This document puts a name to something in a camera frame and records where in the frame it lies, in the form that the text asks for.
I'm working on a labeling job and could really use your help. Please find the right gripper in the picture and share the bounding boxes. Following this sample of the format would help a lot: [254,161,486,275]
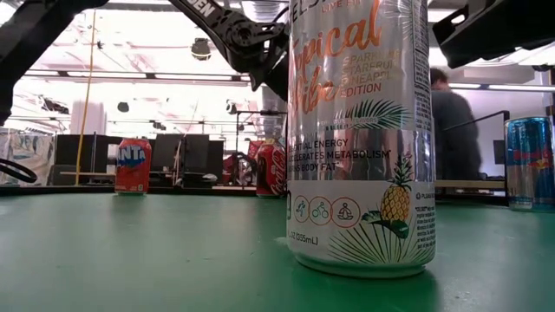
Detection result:
[432,0,555,69]

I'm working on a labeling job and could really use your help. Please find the Celsius Tropical Vibe can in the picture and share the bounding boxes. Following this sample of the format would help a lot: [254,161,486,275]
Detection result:
[285,0,437,279]

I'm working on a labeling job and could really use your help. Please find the person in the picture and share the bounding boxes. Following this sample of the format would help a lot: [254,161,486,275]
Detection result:
[429,67,483,181]

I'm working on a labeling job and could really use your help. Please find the blue silver Red Bull can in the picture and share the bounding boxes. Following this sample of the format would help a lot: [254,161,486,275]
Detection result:
[504,115,555,212]

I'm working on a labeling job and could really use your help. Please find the red Coca-Cola can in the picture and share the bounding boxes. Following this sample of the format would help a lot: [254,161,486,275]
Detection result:
[255,140,288,198]

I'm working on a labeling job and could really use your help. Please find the orange Fanta can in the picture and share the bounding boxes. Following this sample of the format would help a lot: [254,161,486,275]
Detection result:
[114,137,153,196]

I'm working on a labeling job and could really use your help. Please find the black cabinet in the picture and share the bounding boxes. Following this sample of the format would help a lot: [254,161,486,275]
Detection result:
[55,133,125,187]

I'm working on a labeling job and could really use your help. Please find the green table mat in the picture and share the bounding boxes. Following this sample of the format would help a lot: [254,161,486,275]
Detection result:
[0,192,555,312]

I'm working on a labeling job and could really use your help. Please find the white printed banner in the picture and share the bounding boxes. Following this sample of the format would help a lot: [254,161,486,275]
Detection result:
[0,129,56,186]

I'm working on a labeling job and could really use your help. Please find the yellow hanging cord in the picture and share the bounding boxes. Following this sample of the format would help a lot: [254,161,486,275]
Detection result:
[74,8,97,186]

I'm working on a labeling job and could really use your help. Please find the black table frame rails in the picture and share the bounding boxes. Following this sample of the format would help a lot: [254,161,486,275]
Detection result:
[0,185,511,205]

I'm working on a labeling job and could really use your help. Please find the thick black looped cable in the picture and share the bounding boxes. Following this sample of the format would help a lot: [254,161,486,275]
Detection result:
[0,157,39,185]

